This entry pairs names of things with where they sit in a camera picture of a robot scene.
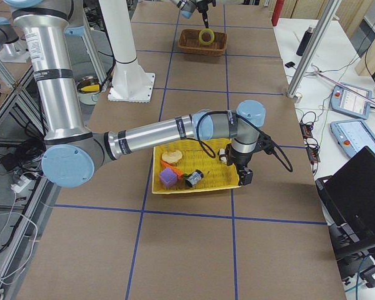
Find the steel bowl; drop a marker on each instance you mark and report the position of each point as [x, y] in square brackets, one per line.
[88, 90]

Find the toy croissant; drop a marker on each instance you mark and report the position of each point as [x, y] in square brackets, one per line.
[172, 157]

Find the small black phone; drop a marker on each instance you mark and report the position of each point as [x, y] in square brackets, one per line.
[290, 64]

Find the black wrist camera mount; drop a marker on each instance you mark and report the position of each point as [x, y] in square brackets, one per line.
[264, 143]

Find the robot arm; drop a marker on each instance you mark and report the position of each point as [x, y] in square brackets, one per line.
[188, 7]
[74, 153]

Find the yellow woven basket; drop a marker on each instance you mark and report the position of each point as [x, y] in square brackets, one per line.
[217, 175]

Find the small dark jar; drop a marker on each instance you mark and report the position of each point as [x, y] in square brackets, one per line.
[194, 178]

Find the teach pendant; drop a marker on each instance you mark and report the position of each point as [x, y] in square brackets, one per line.
[345, 100]
[353, 135]

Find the teach pendant near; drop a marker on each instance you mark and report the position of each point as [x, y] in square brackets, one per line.
[353, 135]

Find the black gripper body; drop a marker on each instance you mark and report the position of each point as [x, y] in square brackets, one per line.
[204, 9]
[241, 160]

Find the panda toy figurine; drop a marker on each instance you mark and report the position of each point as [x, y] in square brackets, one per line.
[222, 156]

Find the yellow clear tape roll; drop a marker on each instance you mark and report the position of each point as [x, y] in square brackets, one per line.
[206, 37]

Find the black water bottle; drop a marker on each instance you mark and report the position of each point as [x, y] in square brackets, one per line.
[305, 41]

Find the aluminium camera post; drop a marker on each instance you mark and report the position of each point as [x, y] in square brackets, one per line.
[319, 32]

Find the black laptop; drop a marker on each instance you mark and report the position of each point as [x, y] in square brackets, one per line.
[349, 197]

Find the toy carrot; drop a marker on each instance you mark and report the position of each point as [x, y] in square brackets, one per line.
[180, 174]

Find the red cylinder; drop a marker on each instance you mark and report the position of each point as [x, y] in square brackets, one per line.
[277, 12]

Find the teach pendant far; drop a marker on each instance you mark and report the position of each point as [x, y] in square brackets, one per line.
[345, 100]

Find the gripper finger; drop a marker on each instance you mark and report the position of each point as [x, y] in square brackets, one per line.
[245, 176]
[205, 19]

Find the purple foam block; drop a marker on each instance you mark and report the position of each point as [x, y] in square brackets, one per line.
[168, 177]

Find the brown wicker basket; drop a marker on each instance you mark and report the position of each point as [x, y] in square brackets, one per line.
[188, 43]

